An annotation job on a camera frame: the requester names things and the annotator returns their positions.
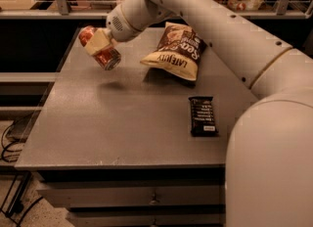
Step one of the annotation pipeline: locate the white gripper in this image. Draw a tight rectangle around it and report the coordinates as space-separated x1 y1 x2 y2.
84 5 141 56

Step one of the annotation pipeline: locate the orange soda can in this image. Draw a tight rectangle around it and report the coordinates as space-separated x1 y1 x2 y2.
78 25 121 70

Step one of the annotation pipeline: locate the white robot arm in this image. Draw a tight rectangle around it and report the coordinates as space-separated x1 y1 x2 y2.
85 0 313 227

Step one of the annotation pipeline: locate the chips bag brown and cream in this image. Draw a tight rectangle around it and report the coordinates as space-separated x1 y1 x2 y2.
140 22 206 81

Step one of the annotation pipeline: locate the grey cabinet with drawers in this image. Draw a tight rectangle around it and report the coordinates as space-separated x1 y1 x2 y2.
17 28 254 213

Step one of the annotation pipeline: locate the dark chocolate bar wrapper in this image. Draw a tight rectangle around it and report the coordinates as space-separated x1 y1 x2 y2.
189 96 218 137

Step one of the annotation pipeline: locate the upper grey drawer front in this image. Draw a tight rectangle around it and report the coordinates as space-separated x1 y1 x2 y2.
37 181 225 208

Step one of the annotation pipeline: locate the grey drawer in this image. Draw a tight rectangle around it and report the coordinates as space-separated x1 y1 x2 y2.
67 206 226 227
37 181 225 208

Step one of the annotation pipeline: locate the lower grey drawer front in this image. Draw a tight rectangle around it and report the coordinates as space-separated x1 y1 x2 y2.
67 206 226 227

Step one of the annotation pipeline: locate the grey metal shelf rail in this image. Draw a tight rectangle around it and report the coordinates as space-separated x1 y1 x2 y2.
0 0 313 20

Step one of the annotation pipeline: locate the black cables left floor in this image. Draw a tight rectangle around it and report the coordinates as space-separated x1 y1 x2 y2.
0 113 45 227

